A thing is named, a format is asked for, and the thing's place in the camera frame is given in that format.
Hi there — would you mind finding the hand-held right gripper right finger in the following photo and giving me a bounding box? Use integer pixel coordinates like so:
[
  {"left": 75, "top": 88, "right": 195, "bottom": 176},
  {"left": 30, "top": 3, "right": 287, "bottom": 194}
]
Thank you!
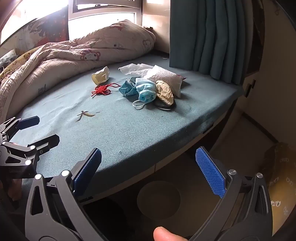
[{"left": 190, "top": 146, "right": 272, "bottom": 241}]

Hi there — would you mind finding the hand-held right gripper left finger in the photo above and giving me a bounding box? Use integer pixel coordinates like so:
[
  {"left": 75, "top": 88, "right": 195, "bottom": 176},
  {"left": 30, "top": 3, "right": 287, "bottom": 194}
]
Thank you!
[{"left": 24, "top": 148, "right": 102, "bottom": 241}]

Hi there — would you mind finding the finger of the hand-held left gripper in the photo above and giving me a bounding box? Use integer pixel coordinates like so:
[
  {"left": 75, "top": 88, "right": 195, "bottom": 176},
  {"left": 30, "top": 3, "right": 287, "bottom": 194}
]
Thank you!
[
  {"left": 2, "top": 134, "right": 60, "bottom": 166},
  {"left": 0, "top": 116, "right": 40, "bottom": 139}
]

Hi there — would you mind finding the dried brown peel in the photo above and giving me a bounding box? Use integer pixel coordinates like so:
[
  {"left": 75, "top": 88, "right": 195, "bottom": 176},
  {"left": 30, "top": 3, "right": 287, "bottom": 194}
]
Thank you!
[{"left": 76, "top": 110, "right": 96, "bottom": 122}]

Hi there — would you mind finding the red knot ornament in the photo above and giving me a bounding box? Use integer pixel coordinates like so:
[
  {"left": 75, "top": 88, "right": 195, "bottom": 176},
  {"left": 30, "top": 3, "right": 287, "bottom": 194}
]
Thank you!
[{"left": 91, "top": 82, "right": 121, "bottom": 98}]

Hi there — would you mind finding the black item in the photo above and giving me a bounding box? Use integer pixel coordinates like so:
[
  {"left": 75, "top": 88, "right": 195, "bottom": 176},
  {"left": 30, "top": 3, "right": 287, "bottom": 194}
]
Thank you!
[{"left": 154, "top": 98, "right": 177, "bottom": 112}]

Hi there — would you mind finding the yellowish paper cup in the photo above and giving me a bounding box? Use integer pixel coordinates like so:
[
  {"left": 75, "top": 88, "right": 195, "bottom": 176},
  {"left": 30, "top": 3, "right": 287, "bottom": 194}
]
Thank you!
[{"left": 92, "top": 66, "right": 110, "bottom": 86}]

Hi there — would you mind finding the dark blue face mask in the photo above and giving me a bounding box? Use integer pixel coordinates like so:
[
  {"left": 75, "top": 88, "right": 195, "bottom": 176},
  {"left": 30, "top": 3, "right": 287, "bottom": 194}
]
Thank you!
[{"left": 119, "top": 77, "right": 139, "bottom": 97}]

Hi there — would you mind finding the brown paper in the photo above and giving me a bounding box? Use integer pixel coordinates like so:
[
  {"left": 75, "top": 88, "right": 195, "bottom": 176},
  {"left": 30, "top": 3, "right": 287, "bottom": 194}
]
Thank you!
[{"left": 155, "top": 80, "right": 174, "bottom": 106}]

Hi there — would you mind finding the light blue face mask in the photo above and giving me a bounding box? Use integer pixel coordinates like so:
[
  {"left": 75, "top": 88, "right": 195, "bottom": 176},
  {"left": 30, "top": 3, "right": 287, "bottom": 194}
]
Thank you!
[{"left": 132, "top": 77, "right": 157, "bottom": 110}]

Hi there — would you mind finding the white patterned packet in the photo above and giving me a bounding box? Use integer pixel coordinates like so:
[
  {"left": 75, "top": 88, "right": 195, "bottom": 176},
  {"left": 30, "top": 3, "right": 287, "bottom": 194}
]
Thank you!
[{"left": 143, "top": 65, "right": 183, "bottom": 98}]

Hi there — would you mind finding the white foam sheet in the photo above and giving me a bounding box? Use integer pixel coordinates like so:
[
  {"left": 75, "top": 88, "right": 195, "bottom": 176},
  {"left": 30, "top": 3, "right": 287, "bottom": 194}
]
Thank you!
[{"left": 118, "top": 63, "right": 154, "bottom": 76}]

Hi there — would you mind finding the person's right hand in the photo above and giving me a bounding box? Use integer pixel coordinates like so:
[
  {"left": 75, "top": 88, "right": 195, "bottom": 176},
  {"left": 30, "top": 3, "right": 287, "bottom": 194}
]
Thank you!
[{"left": 153, "top": 227, "right": 186, "bottom": 241}]

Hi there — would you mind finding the teal bed mattress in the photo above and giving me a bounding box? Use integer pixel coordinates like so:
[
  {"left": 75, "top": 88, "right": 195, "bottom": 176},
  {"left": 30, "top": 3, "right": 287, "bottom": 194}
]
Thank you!
[{"left": 9, "top": 53, "right": 245, "bottom": 202}]

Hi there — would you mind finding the yellow printed blanket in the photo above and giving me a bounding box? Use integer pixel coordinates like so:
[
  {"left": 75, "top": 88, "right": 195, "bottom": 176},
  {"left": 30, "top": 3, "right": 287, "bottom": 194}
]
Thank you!
[{"left": 0, "top": 49, "right": 36, "bottom": 78}]

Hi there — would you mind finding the pink printed quilt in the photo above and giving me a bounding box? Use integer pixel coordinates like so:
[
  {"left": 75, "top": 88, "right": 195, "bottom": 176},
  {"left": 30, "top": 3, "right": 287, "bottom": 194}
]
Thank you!
[{"left": 0, "top": 20, "right": 157, "bottom": 117}]

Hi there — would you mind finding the red printed cloth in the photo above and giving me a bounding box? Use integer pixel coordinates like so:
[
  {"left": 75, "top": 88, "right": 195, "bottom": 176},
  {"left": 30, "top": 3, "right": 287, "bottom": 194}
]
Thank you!
[{"left": 14, "top": 13, "right": 70, "bottom": 52}]

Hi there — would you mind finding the brown wooden cabinet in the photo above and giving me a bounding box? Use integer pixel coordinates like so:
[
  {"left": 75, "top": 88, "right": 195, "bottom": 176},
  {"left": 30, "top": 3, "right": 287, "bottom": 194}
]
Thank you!
[{"left": 240, "top": 0, "right": 269, "bottom": 102}]

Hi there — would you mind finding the teal curtain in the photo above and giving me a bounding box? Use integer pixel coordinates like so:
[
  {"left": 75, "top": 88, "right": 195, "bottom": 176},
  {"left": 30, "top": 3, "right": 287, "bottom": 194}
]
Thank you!
[{"left": 169, "top": 0, "right": 255, "bottom": 84}]

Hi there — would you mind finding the brown window frame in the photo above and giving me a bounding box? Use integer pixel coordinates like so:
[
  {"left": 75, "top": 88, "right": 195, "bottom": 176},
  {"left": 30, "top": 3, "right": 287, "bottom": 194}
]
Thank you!
[{"left": 68, "top": 0, "right": 143, "bottom": 40}]

